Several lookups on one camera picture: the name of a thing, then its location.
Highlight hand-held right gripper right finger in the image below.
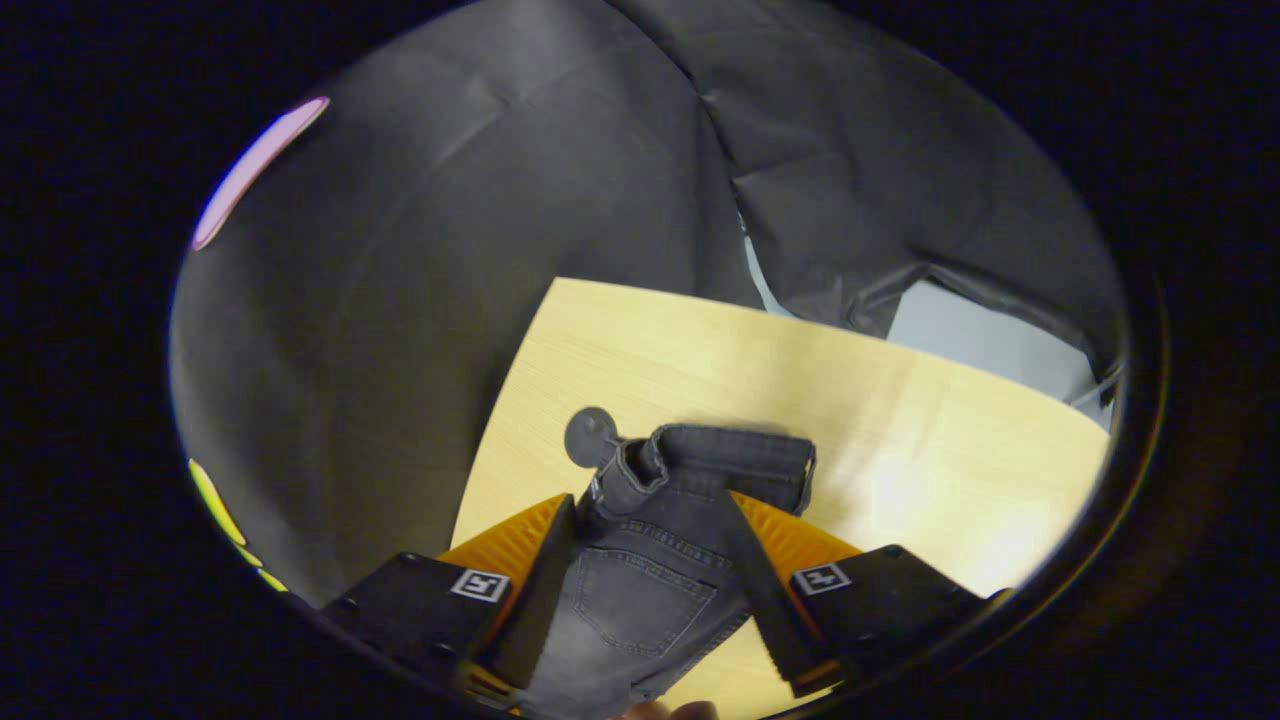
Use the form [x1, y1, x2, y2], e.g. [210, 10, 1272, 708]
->
[722, 490, 1011, 699]

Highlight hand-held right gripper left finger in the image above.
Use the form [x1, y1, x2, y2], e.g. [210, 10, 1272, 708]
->
[325, 492, 581, 713]

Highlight black jeans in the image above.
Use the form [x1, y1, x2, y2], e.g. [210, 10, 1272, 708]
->
[520, 423, 818, 720]

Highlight black backdrop cloth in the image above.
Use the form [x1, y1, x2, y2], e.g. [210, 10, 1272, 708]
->
[168, 0, 1131, 606]

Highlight black table cable grommet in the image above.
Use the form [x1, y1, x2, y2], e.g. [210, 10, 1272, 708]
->
[563, 406, 623, 469]

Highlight white cable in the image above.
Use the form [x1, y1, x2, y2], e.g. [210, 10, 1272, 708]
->
[1068, 360, 1126, 411]

